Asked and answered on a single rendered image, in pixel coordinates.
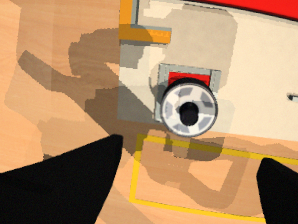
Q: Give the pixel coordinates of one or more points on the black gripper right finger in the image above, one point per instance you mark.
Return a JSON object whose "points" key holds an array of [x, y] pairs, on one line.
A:
{"points": [[278, 192]]}

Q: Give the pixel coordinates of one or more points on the black wheel with grey hub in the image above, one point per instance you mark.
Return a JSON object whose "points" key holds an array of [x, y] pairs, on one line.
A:
{"points": [[189, 90]]}

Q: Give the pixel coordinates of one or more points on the yellow rectangular outline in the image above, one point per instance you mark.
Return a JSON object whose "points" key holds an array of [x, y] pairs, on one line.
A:
{"points": [[199, 147]]}

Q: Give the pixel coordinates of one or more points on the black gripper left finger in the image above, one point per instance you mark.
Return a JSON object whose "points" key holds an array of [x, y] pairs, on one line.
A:
{"points": [[67, 189]]}

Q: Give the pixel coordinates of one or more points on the red square block with black knob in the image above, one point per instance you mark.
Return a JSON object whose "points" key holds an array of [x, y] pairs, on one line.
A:
{"points": [[189, 114]]}

